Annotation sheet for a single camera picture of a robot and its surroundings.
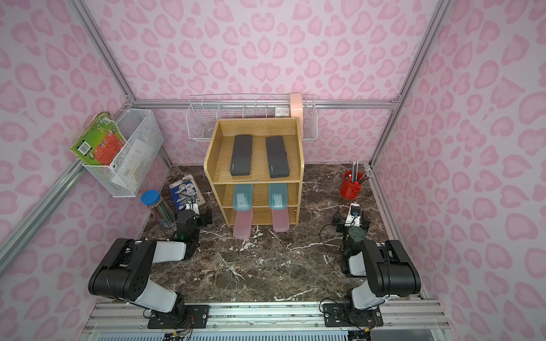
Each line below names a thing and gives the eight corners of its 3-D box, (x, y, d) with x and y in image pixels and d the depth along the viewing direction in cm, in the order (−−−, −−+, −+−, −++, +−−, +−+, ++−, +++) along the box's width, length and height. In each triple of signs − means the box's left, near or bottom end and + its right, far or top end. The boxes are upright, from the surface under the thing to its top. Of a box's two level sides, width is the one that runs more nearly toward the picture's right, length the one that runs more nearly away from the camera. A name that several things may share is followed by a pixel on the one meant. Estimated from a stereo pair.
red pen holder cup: (336, 194, 109) (341, 179, 100) (341, 184, 113) (346, 169, 104) (354, 201, 106) (361, 186, 97) (358, 190, 111) (365, 175, 102)
